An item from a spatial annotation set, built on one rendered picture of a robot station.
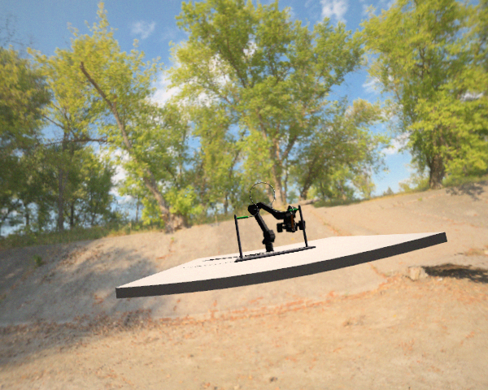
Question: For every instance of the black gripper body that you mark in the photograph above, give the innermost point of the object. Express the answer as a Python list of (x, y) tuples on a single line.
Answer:
[(279, 226)]

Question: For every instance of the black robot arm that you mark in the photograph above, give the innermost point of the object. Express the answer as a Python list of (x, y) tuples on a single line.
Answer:
[(269, 235)]

